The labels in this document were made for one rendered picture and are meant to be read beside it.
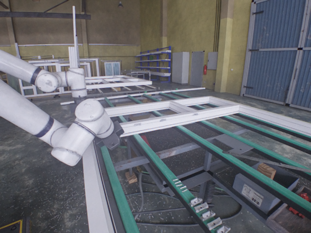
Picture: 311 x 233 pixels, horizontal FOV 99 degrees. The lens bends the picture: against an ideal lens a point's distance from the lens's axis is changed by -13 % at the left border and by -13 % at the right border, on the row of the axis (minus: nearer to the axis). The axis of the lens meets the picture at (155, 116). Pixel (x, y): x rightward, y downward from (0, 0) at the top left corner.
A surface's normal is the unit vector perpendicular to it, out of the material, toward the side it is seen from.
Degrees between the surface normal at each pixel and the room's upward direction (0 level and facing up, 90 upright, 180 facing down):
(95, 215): 0
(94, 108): 42
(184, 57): 90
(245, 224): 0
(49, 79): 86
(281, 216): 0
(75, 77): 89
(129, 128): 90
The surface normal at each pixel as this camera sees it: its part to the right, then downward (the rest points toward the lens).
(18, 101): 0.93, -0.18
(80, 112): -0.05, -0.50
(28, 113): 0.89, 0.04
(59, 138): -0.39, -0.54
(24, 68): 0.55, -0.10
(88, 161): 0.00, -0.95
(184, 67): 0.44, 0.29
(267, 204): -0.90, 0.15
